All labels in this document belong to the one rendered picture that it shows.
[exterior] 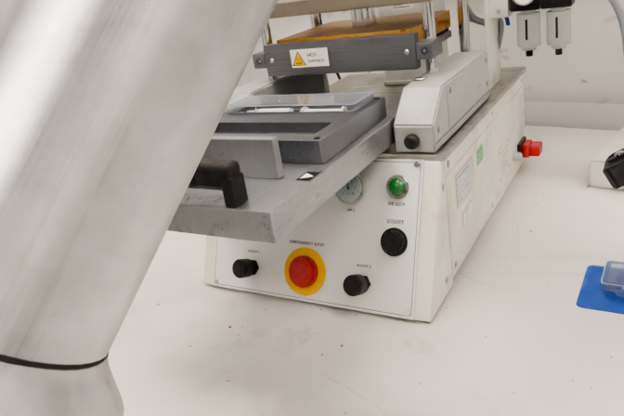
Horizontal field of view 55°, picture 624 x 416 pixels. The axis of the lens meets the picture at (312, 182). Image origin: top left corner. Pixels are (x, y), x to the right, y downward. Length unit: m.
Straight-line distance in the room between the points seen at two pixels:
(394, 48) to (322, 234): 0.25
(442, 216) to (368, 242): 0.09
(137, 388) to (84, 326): 0.52
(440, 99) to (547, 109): 0.71
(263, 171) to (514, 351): 0.32
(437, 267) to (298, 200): 0.24
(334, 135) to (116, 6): 0.44
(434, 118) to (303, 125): 0.15
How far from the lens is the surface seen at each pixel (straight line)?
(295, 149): 0.60
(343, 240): 0.75
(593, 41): 1.35
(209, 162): 0.53
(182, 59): 0.20
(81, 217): 0.20
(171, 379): 0.72
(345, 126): 0.64
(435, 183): 0.71
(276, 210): 0.51
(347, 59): 0.82
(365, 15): 0.90
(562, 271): 0.82
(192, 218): 0.56
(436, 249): 0.71
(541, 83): 1.40
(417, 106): 0.72
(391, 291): 0.73
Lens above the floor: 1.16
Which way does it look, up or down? 20 degrees down
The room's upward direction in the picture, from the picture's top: 9 degrees counter-clockwise
